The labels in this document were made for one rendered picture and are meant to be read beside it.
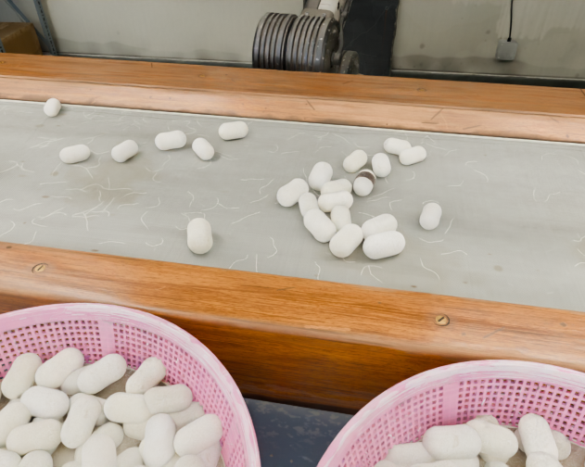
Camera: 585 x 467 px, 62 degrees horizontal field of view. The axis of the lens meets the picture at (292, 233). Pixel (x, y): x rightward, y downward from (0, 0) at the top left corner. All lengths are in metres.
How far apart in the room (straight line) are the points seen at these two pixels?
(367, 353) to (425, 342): 0.04
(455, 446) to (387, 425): 0.04
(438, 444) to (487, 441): 0.03
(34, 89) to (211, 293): 0.50
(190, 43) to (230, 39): 0.22
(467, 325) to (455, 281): 0.07
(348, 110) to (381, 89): 0.06
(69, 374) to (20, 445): 0.05
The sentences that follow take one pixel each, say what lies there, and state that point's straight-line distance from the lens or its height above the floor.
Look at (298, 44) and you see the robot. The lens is 0.84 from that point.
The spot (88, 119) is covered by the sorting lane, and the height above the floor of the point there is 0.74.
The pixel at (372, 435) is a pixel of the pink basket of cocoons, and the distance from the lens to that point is 0.31.
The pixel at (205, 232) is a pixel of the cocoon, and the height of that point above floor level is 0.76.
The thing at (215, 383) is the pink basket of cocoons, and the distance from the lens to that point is 0.32.
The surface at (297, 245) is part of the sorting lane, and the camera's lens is 0.43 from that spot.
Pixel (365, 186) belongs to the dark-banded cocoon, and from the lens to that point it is 0.49.
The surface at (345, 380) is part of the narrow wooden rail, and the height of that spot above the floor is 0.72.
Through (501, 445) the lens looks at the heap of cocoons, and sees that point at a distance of 0.34.
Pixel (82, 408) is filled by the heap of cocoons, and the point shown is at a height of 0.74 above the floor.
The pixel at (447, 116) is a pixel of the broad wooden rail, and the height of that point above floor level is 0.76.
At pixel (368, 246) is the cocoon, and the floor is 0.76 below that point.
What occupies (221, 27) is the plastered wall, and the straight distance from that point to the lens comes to 2.67.
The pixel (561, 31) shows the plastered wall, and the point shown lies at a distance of 2.71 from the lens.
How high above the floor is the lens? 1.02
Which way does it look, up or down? 39 degrees down
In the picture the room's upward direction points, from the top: straight up
